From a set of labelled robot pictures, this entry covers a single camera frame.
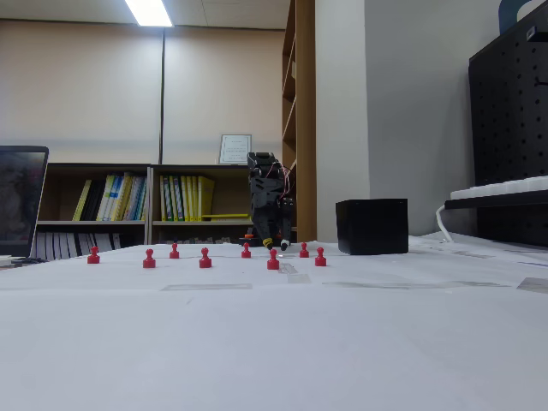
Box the white power strip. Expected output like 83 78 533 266
449 174 548 201

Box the black pegboard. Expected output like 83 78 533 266
468 3 548 248

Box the white power cable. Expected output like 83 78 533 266
435 204 455 243

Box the plain yellow binder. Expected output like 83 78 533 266
179 175 190 223
188 175 200 223

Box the low wooden bookshelf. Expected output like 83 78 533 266
147 164 254 246
36 162 153 261

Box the slim yellow book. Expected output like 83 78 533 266
71 178 93 223

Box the dark blue rounded object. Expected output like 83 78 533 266
498 0 532 35

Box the tall wooden shelf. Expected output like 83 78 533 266
281 0 318 243

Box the black vertical wall conduit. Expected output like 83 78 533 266
159 27 167 166

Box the pale green spine book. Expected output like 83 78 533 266
132 176 149 223

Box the yellow binder white label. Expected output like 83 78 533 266
170 175 182 223
159 175 172 223

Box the laptop with dark screen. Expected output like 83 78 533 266
0 145 51 259

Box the white yellow spine book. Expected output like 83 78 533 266
96 174 116 223

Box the black binder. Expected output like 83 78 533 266
80 179 107 223

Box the white paper table cover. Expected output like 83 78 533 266
0 241 548 411

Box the framed white notice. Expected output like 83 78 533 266
219 134 253 166

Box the black square bin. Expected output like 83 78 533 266
335 198 409 257

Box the wide yellow binder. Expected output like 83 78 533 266
197 175 217 223

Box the red white servo cable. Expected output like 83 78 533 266
278 164 297 199

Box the blue white spine book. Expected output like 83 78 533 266
122 175 138 223

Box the ceiling light panel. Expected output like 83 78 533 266
123 0 175 28

